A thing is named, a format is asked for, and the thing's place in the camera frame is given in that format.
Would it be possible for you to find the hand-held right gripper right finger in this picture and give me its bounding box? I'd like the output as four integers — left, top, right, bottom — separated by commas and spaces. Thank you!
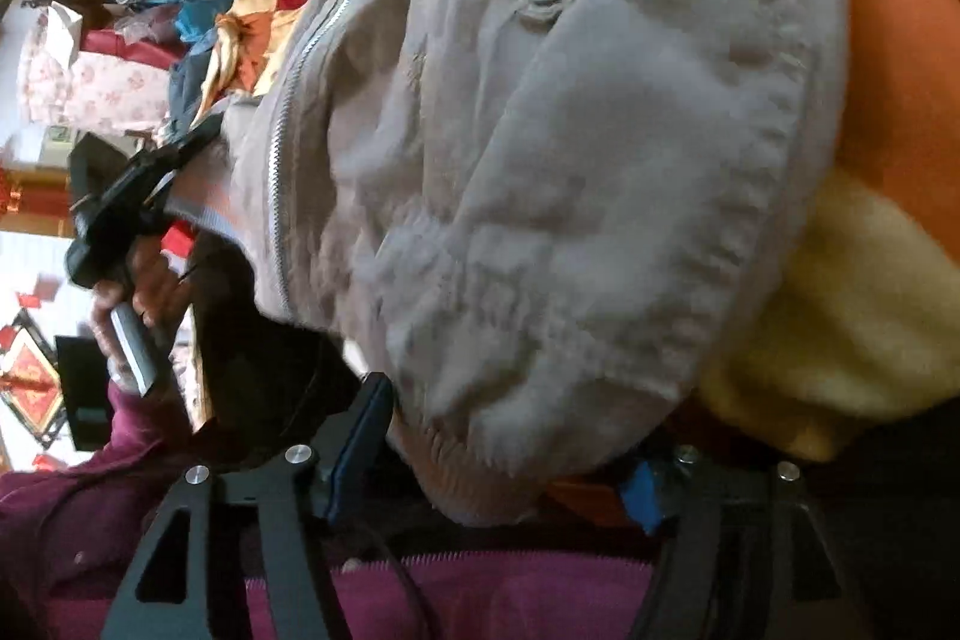
619, 445, 845, 640

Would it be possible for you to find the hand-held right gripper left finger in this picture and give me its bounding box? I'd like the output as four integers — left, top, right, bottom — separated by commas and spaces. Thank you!
101, 372, 396, 640

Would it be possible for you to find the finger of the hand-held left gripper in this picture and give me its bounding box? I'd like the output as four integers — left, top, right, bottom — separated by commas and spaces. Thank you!
131, 122, 220, 195

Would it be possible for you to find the grey beige zip jacket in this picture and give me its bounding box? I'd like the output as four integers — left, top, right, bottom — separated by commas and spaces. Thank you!
161, 0, 852, 528

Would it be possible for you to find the person's left forearm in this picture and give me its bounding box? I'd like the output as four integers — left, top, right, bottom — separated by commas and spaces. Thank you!
0, 379, 202, 640

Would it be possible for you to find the person's left hand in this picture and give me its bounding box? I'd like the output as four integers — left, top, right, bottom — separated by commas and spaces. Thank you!
90, 235, 192, 382

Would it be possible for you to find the dark blue cloth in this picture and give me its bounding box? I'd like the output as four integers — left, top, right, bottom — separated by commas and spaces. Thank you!
166, 46, 227, 140

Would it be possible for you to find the pink floral pillow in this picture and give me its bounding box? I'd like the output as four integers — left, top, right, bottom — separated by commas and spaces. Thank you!
19, 21, 182, 140

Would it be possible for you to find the orange satin cloth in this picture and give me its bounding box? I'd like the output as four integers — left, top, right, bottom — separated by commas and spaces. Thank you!
199, 2, 302, 112

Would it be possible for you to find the teal cloth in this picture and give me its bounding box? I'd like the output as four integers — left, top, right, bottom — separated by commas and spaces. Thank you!
142, 0, 235, 43

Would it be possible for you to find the black box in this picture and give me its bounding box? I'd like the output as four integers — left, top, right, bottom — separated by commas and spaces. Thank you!
56, 335, 115, 451

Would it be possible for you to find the white paper box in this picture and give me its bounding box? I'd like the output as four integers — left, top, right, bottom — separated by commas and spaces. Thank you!
43, 2, 85, 65

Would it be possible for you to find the red framed decoration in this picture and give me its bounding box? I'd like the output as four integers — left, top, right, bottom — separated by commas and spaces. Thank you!
0, 340, 65, 447

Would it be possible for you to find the person's maroon sweater torso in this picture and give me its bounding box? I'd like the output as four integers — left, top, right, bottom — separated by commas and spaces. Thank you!
240, 546, 661, 640

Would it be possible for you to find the printed fleece blanket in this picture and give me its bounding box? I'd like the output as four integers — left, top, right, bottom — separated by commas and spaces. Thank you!
547, 0, 960, 528

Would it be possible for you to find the thin black cable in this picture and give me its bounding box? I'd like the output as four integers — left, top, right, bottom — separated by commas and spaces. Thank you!
337, 518, 432, 640

